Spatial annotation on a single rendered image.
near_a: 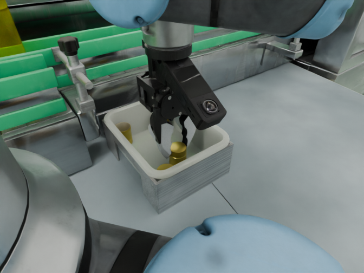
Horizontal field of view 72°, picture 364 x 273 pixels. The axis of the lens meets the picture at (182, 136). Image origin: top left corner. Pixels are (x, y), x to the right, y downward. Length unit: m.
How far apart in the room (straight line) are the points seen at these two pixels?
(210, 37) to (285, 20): 0.51
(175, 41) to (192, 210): 0.28
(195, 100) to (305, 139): 0.38
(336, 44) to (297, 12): 0.81
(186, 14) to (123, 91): 0.39
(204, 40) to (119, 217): 0.50
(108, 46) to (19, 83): 0.21
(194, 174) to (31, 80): 0.30
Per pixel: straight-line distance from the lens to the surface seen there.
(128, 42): 0.60
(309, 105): 0.81
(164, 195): 0.43
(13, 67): 0.53
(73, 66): 0.45
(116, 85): 0.60
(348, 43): 1.03
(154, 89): 0.40
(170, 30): 0.36
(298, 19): 0.24
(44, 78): 0.46
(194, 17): 0.25
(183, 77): 0.37
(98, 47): 0.58
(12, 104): 0.48
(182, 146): 0.48
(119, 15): 0.24
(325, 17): 0.25
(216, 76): 0.78
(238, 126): 0.66
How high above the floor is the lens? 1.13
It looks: 39 degrees down
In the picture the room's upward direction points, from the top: straight up
